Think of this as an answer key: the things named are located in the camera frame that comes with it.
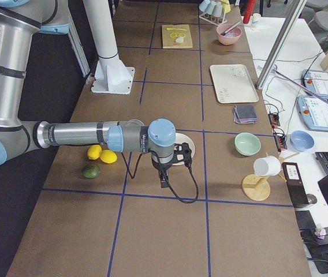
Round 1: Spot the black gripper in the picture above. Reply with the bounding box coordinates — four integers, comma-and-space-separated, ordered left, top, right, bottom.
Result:
151, 143, 192, 172

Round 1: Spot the cream round plate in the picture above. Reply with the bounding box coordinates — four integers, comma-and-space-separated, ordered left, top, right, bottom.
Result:
171, 133, 195, 166

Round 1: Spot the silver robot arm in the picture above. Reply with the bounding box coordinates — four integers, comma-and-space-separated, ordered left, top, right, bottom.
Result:
0, 1, 191, 174

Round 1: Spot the white bear tray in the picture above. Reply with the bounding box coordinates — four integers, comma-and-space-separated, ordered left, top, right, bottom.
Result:
210, 64, 259, 104

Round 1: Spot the white steamed bun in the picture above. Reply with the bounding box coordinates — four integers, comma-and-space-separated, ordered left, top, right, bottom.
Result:
175, 36, 184, 44

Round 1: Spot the mint green bowl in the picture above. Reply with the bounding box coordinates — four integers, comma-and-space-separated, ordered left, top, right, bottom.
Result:
234, 133, 261, 156

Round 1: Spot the grey folded cloth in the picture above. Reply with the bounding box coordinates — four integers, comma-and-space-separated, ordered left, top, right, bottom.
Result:
233, 105, 258, 124

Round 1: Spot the yellow lemon lower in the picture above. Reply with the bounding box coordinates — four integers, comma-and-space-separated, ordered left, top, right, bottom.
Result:
100, 149, 118, 164

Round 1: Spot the yellow lemon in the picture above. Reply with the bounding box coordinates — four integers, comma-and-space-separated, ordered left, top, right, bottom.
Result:
87, 144, 102, 160
100, 149, 118, 164

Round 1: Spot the wooden mug stand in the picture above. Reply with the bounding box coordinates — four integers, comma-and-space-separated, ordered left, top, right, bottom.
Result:
241, 153, 299, 201

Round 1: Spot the white mug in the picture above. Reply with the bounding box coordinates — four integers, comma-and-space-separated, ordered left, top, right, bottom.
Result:
254, 156, 281, 176

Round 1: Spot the yellow lemon upper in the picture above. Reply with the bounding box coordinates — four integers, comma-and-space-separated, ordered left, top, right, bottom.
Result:
87, 144, 102, 160

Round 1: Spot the bamboo cutting board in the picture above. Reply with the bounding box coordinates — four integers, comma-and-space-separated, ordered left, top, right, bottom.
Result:
162, 24, 193, 49

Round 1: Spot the black phone stand box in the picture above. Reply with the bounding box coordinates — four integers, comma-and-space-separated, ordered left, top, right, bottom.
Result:
282, 162, 309, 208

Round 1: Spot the blue bowl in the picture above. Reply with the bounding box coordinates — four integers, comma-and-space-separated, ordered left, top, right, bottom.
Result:
290, 130, 315, 152

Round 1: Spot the pink bowl with ice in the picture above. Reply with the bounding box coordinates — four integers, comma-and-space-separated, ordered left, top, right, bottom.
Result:
216, 24, 243, 46

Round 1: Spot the yellow plastic knife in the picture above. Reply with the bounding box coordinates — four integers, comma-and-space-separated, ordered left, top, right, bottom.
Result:
166, 27, 187, 31

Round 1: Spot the steel muddler black tip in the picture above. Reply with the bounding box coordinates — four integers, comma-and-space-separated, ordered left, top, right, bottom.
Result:
220, 21, 241, 36

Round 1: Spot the near teach pendant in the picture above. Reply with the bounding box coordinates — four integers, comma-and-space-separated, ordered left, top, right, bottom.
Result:
297, 95, 328, 132

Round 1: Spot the teach pendant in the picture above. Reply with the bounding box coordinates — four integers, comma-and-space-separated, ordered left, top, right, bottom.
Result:
297, 95, 328, 132
302, 69, 328, 98

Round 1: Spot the cup rack with cups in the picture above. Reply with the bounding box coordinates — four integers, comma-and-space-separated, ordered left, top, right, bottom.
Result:
199, 0, 231, 25

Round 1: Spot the far teach pendant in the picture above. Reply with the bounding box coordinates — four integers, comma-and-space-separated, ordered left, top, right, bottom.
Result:
302, 69, 328, 98

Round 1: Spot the red bottle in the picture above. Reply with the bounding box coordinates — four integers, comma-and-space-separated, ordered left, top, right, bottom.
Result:
243, 0, 256, 24

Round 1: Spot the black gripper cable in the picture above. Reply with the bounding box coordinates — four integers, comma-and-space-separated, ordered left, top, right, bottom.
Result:
126, 149, 199, 204

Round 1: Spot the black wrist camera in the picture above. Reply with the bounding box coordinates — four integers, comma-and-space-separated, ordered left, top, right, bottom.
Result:
159, 170, 170, 188

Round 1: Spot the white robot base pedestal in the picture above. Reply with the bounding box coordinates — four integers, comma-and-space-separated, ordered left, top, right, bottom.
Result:
83, 0, 135, 95

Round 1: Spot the aluminium frame post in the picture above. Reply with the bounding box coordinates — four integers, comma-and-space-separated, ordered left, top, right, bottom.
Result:
256, 0, 306, 89

